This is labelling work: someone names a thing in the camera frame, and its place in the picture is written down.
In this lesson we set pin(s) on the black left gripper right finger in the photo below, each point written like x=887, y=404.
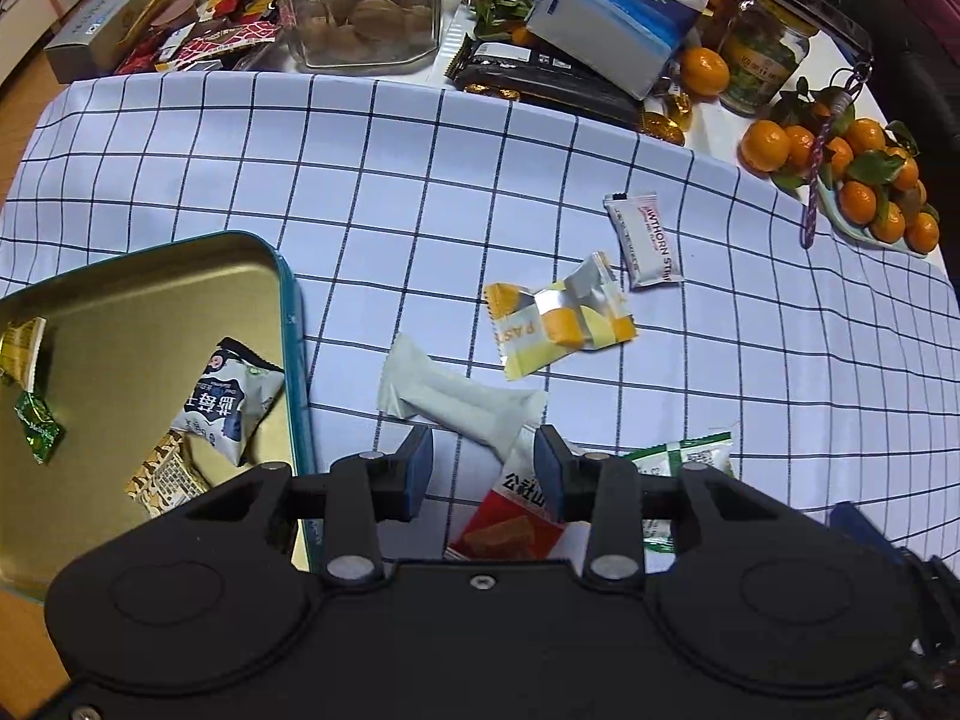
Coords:
x=603, y=491

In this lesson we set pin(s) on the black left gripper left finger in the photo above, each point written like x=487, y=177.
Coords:
x=364, y=490

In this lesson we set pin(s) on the red white hawthorn bar packet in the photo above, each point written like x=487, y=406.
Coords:
x=513, y=523

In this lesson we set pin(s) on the green white snack packet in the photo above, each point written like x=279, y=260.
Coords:
x=666, y=460

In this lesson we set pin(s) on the white plain snack packet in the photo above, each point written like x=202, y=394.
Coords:
x=504, y=419

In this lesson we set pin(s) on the white navy snack packet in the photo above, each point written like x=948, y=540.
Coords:
x=236, y=390

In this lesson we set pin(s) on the yellow silver pastry packet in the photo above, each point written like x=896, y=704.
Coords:
x=533, y=328

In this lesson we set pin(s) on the brown patterned snack packet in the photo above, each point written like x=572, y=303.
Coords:
x=167, y=478

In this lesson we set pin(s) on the small white hawthorn stick packet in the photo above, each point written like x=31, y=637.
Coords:
x=648, y=257

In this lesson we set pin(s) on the green foil candy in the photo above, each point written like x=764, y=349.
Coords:
x=42, y=431

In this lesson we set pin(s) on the gold white packet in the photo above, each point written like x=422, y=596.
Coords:
x=19, y=351

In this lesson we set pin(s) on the white blue checkered tablecloth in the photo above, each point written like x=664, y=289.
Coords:
x=835, y=367

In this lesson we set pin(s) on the gold teal tin tray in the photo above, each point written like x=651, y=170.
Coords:
x=125, y=341

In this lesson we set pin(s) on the gold foil coin chocolate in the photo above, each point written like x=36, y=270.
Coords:
x=659, y=126

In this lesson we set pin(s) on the gold foil ingot chocolate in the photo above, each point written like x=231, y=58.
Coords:
x=679, y=109

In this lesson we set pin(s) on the black snack package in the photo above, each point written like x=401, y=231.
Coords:
x=541, y=77

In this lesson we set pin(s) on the loose orange mandarin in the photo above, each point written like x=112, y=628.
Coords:
x=703, y=72

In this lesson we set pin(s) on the glass jar with yellow label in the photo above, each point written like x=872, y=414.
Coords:
x=763, y=45

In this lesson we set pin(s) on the blue white tissue pack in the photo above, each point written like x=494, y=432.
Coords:
x=628, y=42

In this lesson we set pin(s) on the large glass cookie jar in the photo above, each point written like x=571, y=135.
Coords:
x=361, y=37

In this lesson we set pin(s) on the pile of red snack packets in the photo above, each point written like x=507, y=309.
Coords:
x=175, y=35

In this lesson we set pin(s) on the grey cardboard box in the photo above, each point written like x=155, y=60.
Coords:
x=88, y=45

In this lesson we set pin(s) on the black sofa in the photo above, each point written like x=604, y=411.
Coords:
x=915, y=81

